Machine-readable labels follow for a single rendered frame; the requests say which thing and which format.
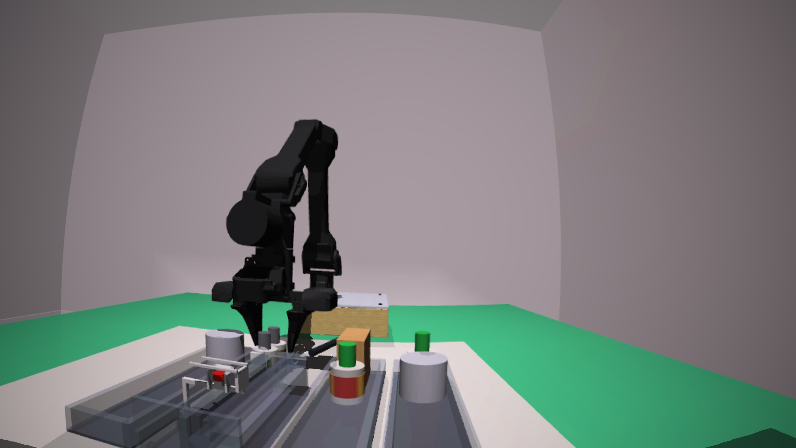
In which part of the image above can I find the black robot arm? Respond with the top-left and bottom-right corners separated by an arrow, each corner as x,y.
226,119 -> 342,304

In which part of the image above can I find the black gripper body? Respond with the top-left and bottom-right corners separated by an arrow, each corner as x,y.
211,247 -> 338,312

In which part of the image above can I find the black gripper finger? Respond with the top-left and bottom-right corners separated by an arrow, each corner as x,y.
287,309 -> 313,353
230,303 -> 263,346

